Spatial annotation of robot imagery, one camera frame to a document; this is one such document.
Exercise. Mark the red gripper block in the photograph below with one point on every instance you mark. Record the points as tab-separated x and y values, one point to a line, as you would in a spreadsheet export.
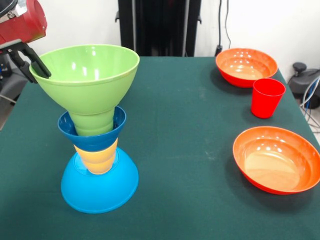
22	25

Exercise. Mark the light green plastic bowl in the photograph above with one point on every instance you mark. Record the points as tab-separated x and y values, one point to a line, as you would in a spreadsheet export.
87	85

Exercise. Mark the green stepped plastic cup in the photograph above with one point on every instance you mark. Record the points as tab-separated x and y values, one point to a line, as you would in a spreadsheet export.
93	123

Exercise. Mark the dark blue plastic bowl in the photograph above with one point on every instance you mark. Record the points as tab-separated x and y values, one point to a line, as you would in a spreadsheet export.
97	142

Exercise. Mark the yellow stepped plastic cup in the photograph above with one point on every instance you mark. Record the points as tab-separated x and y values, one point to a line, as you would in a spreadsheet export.
100	161

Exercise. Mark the light blue plastic bowl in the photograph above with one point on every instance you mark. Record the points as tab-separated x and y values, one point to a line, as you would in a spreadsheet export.
105	190

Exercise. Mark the black equipment box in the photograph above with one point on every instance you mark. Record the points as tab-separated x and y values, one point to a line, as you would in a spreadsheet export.
3	67

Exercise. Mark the dark green tablecloth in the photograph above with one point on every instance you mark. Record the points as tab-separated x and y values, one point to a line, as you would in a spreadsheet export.
175	140

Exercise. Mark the orange plastic bowl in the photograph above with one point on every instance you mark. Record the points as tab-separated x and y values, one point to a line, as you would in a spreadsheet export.
275	162
246	67

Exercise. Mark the red plastic cup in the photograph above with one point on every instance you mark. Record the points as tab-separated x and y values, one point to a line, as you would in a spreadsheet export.
267	100

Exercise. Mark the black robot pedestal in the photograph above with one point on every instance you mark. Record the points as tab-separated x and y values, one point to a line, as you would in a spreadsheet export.
155	25

